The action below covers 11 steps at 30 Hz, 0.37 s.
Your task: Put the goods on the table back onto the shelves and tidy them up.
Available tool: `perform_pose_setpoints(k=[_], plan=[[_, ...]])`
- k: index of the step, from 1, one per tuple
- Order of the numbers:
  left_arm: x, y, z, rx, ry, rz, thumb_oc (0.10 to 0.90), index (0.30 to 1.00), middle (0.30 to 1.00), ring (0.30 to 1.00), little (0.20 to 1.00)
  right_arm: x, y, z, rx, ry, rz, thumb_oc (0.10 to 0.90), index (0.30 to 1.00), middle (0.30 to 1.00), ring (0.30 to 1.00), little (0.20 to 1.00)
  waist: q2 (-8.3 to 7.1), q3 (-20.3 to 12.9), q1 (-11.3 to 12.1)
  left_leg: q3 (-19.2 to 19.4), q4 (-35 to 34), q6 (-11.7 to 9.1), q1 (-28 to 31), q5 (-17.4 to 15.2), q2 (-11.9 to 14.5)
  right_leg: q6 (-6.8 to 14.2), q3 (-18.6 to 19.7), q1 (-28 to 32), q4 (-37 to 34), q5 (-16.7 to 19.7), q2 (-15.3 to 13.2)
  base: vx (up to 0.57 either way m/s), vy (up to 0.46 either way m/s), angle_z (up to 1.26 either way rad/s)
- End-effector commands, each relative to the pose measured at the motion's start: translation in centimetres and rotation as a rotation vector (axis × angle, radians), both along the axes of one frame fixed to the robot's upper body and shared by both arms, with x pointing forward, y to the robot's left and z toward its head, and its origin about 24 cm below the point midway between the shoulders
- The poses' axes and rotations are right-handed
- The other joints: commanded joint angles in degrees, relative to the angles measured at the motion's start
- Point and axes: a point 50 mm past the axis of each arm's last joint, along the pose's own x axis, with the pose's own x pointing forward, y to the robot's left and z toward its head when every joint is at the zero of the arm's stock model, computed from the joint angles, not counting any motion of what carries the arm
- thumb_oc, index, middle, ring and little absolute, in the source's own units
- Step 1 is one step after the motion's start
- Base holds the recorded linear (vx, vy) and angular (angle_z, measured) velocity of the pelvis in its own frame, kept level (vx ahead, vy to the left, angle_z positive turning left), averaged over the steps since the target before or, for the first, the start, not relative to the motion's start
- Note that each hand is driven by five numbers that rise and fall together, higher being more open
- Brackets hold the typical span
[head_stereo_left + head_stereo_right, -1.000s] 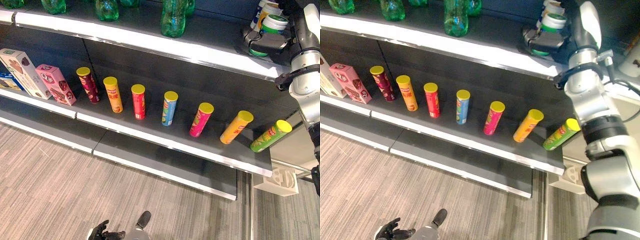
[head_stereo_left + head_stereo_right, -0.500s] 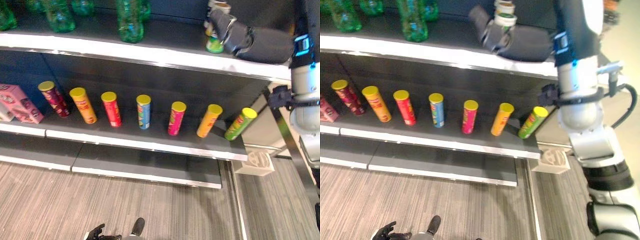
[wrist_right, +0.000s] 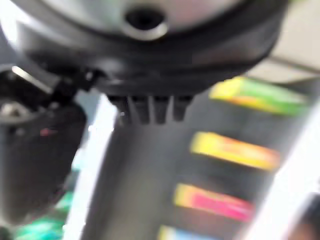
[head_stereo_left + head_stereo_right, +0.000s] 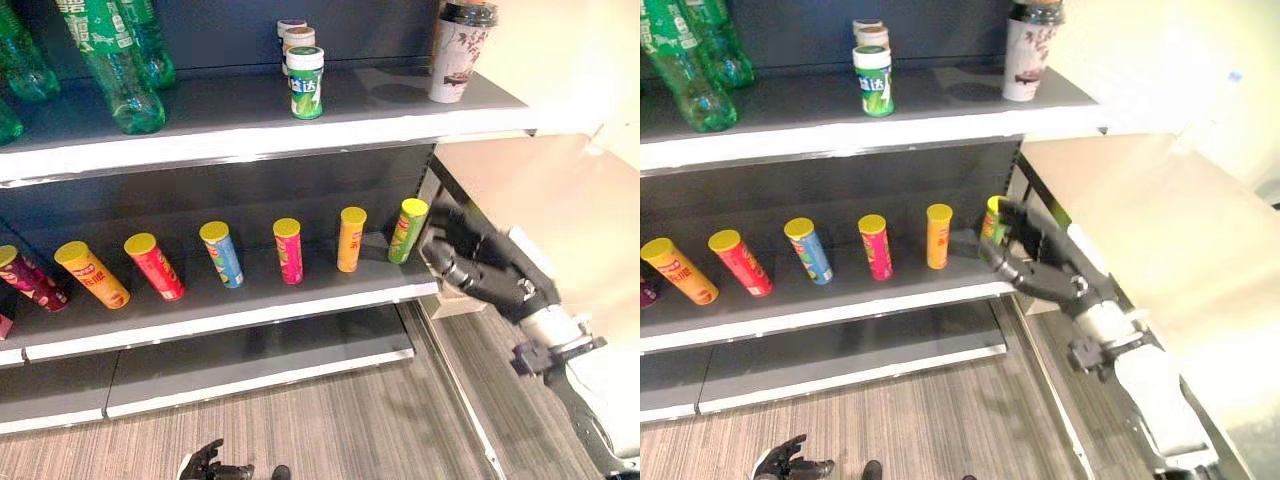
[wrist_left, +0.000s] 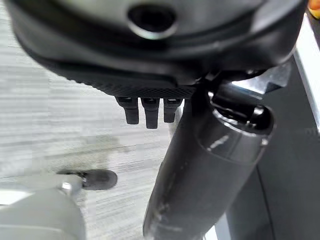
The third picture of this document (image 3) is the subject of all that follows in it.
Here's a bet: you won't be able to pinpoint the blue and yellow box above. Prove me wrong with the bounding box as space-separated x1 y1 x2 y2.
157 224 242 240

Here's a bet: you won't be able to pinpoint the green packaged goods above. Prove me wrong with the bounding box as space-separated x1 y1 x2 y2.
13 169 81 240

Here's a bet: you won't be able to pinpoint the white shelf upright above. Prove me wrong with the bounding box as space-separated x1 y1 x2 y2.
237 99 320 240
63 93 120 240

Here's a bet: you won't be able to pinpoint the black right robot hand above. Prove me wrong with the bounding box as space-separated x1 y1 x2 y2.
0 0 290 227

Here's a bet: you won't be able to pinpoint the pink and yellow box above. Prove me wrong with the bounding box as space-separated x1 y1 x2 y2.
173 183 255 223

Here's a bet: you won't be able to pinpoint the yellow and orange box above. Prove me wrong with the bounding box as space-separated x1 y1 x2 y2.
189 131 281 172

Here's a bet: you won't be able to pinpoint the green and yellow box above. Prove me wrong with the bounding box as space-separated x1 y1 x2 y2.
208 76 310 117

